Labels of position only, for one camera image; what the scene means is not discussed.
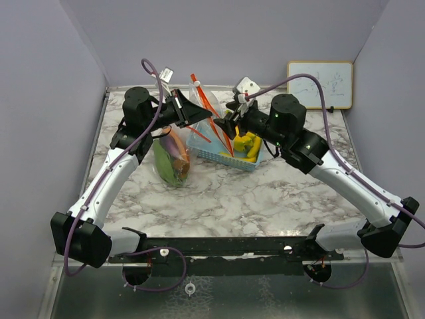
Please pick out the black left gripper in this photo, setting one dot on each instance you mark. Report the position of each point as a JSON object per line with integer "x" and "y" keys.
{"x": 190, "y": 113}

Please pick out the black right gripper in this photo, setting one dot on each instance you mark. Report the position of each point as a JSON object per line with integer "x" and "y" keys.
{"x": 228, "y": 124}

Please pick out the clear zip bag red zipper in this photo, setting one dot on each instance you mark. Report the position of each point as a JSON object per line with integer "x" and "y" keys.
{"x": 207, "y": 140}

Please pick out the yellow banana bunch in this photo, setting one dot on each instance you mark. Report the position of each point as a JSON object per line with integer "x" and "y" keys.
{"x": 248, "y": 145}

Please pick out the dark purple eggplant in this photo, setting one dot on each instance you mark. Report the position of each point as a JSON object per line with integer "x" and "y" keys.
{"x": 169, "y": 145}

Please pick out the orange papaya slice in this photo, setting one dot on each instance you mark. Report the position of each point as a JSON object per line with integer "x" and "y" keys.
{"x": 180, "y": 145}

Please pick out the clear zip bag orange zipper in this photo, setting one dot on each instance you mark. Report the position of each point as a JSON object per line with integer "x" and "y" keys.
{"x": 165, "y": 132}

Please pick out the brown kiwi fruit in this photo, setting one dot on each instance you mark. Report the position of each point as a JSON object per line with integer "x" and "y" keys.
{"x": 181, "y": 168}

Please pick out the green leaf vegetable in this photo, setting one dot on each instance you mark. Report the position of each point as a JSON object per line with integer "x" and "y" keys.
{"x": 163, "y": 165}

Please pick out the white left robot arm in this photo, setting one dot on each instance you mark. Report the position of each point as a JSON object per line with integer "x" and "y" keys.
{"x": 78, "y": 232}

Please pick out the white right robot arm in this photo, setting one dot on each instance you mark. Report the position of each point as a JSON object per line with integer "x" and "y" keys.
{"x": 386, "y": 216}

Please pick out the light blue plastic basket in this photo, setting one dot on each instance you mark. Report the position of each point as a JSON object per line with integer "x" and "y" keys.
{"x": 216, "y": 151}

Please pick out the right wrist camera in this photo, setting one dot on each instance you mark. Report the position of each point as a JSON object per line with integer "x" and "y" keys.
{"x": 245, "y": 87}

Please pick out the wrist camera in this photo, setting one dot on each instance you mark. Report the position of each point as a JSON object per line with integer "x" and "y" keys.
{"x": 245, "y": 87}
{"x": 166, "y": 75}

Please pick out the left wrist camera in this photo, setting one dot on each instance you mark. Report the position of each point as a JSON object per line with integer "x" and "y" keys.
{"x": 166, "y": 75}

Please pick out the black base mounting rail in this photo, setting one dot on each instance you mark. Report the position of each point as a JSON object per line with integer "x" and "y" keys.
{"x": 243, "y": 256}

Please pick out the aluminium front frame rail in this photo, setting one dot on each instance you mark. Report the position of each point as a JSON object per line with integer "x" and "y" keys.
{"x": 365, "y": 256}

